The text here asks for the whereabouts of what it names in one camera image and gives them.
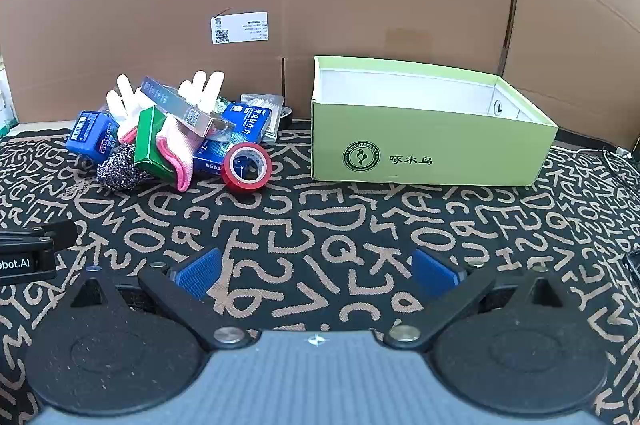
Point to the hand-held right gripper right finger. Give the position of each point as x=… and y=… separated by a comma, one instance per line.
x=432, y=272

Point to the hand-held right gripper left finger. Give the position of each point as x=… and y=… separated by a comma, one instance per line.
x=200, y=276

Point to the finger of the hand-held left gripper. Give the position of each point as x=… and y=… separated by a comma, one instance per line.
x=60, y=232

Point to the green shoe box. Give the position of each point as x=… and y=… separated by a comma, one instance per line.
x=425, y=145

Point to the white glove with pink cuff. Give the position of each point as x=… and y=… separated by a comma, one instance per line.
x=125, y=105
x=176, y=142

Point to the clear long silver box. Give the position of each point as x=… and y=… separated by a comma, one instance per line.
x=185, y=107

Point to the sparkly steel wool scrubber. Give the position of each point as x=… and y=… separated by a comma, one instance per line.
x=120, y=170

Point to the blue box with barcode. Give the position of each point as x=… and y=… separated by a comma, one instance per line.
x=90, y=132

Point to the red tape roll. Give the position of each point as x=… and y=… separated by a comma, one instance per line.
x=229, y=172

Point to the flat blue white box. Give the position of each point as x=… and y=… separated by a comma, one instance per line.
x=207, y=160

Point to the black mat with beige letters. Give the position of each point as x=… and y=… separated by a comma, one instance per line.
x=320, y=225

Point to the small green box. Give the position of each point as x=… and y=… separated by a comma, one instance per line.
x=150, y=140

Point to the blue medicine box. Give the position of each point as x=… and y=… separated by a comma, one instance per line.
x=247, y=121

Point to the small dark round object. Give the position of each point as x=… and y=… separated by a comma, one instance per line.
x=286, y=114

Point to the clear cotton swab packet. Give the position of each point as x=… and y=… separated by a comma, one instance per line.
x=270, y=101

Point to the white paper label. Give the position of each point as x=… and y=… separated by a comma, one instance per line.
x=240, y=27

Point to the brown cardboard box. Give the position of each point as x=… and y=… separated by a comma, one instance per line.
x=575, y=30

